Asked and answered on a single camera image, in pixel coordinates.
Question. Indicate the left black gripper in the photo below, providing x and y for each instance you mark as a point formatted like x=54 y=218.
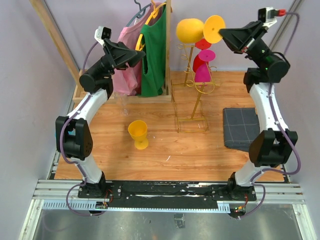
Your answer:
x=118 y=54

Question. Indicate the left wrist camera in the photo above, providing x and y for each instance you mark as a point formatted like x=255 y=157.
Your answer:
x=102 y=33

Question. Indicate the teal plastic wine glass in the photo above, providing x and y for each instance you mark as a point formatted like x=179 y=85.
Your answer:
x=73 y=132

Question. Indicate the wooden clothes rack frame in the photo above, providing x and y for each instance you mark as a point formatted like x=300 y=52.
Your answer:
x=48 y=21

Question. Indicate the red plastic wine glass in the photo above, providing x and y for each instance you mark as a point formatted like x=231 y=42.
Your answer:
x=205 y=55

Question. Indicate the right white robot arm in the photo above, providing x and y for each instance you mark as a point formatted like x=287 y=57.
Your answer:
x=275 y=142

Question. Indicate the green vest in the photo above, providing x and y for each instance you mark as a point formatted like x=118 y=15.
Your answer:
x=153 y=68

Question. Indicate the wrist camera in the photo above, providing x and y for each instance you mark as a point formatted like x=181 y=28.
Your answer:
x=267 y=16
x=102 y=33

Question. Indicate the yellow clothes hanger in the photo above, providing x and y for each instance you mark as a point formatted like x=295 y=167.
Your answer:
x=153 y=36

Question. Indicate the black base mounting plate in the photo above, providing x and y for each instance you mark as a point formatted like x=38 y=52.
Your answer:
x=171 y=195

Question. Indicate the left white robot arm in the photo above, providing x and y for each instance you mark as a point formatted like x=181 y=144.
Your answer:
x=73 y=137

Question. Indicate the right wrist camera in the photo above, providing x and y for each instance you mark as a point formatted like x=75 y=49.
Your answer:
x=267 y=16

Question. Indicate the gold wire wine glass rack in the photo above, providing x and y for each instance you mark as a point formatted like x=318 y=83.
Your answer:
x=187 y=95

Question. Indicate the grey clothes hanger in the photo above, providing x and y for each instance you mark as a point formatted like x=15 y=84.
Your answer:
x=142 y=13

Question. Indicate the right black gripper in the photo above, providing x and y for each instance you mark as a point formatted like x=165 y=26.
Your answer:
x=237 y=39

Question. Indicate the yellow wine glass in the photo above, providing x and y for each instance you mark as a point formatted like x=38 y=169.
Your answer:
x=192 y=30
x=138 y=131

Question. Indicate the grey checked cloth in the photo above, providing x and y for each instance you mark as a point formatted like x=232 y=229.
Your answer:
x=240 y=128

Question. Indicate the pink shirt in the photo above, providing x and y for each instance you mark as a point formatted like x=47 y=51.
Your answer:
x=127 y=81

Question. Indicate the magenta plastic wine glass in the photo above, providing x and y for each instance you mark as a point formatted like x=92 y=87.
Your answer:
x=203 y=74

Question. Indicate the clear glass wine glass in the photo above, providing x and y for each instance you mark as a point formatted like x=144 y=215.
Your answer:
x=122 y=101

